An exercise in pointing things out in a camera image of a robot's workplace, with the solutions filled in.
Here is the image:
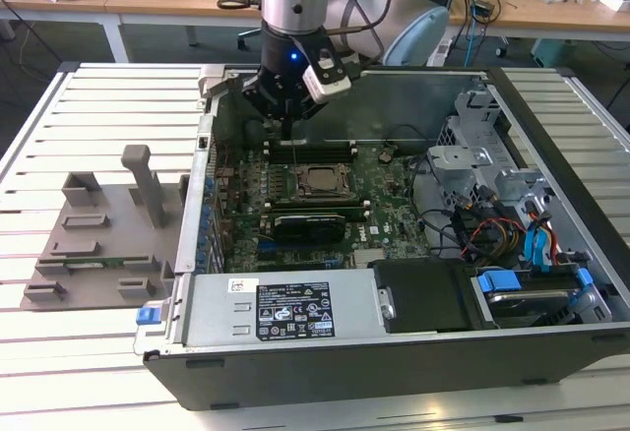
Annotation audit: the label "brown parts rack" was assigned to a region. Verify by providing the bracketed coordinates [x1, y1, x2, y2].
[22, 144, 191, 312]

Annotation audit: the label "silver metal drive cage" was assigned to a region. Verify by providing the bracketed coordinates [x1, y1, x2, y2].
[423, 84, 562, 220]

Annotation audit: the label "blue flat wire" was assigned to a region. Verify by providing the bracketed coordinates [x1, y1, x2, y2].
[522, 217, 556, 275]

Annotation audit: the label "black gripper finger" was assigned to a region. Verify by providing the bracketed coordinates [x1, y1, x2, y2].
[240, 71, 289, 142]
[286, 95, 326, 142]

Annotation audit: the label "red yellow power wires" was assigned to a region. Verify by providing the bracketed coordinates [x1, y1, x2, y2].
[462, 216, 528, 261]

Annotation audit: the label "black open PC case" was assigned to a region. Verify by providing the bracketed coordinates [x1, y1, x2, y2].
[133, 63, 630, 411]

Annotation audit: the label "long wooden desk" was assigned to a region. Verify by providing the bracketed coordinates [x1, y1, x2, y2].
[105, 0, 630, 47]

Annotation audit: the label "orange flat wire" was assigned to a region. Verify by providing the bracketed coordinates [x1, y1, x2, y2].
[526, 207, 563, 268]

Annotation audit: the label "blue cable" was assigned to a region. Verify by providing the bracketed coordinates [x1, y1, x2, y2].
[465, 7, 478, 67]

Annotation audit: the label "green motherboard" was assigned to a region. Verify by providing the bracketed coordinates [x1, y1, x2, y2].
[210, 139, 434, 275]

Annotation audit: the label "hard disk in blue carrier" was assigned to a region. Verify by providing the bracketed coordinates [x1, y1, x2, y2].
[471, 266, 614, 330]

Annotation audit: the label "teal box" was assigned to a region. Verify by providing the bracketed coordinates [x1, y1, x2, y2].
[530, 38, 576, 69]

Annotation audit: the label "blue plastic case latch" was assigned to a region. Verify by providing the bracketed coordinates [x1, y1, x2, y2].
[135, 304, 164, 328]

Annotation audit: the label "black RAM slot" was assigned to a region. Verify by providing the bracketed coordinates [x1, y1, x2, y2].
[268, 155, 356, 163]
[268, 145, 356, 153]
[268, 139, 356, 148]
[268, 150, 356, 158]

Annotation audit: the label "black graphics card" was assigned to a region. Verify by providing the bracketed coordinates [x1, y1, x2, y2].
[269, 210, 348, 246]

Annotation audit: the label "black wire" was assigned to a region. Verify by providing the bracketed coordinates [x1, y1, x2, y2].
[409, 151, 469, 259]

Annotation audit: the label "black office chair base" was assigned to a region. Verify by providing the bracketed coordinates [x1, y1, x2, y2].
[236, 26, 265, 53]

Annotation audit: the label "silver CPU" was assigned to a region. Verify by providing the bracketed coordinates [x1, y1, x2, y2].
[307, 168, 347, 194]

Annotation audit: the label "silver power supply unit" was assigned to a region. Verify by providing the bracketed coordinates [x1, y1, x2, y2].
[182, 272, 386, 349]

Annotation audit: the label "black plastic shroud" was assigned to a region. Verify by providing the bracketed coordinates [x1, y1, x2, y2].
[367, 258, 479, 336]

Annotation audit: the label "green RAM stick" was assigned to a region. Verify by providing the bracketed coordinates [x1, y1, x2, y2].
[263, 198, 372, 222]
[63, 256, 152, 271]

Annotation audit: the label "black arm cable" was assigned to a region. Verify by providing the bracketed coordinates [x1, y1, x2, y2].
[332, 0, 388, 68]

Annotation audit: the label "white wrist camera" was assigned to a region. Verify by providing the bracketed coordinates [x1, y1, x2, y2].
[300, 48, 353, 106]

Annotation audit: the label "CPU socket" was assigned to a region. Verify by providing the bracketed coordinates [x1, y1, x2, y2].
[292, 162, 355, 202]

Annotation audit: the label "silver chipset heatsink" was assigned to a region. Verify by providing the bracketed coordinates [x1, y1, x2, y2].
[352, 247, 389, 269]

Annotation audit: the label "metal socket cover frame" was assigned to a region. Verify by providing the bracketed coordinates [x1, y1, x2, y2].
[293, 162, 355, 202]

